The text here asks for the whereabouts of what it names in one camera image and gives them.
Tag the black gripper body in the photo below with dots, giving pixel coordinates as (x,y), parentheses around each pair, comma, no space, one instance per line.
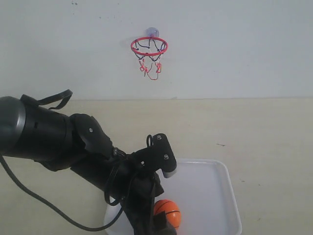
(138,206)

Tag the small orange basketball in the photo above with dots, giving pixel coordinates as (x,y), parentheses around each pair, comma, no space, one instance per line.
(171,209)

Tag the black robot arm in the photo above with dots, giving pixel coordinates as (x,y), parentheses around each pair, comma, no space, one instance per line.
(36,130)

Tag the red mini basketball hoop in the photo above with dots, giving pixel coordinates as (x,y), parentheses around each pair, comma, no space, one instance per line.
(149,51)

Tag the white plastic tray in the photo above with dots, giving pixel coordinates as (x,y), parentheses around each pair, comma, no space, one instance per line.
(203,191)

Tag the clear suction cup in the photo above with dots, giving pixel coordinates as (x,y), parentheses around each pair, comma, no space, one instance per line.
(152,32)

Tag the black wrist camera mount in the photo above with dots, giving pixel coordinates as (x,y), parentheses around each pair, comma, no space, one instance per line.
(158,155)

